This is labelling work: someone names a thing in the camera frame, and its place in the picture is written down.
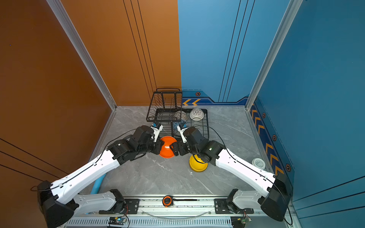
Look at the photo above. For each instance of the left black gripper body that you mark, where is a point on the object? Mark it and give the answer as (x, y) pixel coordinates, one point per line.
(155, 147)

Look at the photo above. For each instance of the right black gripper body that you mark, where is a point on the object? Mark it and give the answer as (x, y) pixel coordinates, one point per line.
(184, 148)

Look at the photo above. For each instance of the orange bowl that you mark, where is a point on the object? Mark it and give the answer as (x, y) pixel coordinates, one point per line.
(166, 152)

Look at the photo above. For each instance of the yellow bowl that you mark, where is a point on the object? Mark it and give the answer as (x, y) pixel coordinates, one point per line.
(197, 164)

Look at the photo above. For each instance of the blue triangle patterned bowl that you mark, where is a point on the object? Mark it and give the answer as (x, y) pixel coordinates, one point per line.
(182, 124)

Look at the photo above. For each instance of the brown floral patterned bowl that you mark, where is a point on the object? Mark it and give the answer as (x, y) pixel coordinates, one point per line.
(180, 116)

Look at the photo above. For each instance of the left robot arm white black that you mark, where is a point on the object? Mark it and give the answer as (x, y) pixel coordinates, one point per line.
(57, 199)

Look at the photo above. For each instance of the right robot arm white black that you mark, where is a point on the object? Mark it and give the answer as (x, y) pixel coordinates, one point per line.
(274, 190)

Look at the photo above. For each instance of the orange black tape measure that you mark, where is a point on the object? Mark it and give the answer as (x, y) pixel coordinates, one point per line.
(168, 201)

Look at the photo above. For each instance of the blue cylinder tube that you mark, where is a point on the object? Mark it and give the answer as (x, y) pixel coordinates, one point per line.
(97, 184)

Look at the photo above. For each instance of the left green circuit board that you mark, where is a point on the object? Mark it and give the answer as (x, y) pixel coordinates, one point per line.
(118, 222)

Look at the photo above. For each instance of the green circuit board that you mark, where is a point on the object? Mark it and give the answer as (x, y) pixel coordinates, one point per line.
(240, 222)
(118, 222)

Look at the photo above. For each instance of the right green circuit board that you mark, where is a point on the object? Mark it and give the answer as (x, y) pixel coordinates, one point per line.
(240, 222)

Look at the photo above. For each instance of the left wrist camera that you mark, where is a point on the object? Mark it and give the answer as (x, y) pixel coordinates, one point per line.
(157, 127)

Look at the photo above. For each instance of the black wire dish rack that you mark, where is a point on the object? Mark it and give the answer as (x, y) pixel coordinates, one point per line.
(164, 103)

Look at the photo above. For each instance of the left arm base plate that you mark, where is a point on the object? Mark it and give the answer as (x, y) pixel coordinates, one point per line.
(128, 206)

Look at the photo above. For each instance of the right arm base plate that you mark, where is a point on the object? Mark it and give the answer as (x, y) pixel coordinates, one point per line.
(225, 206)

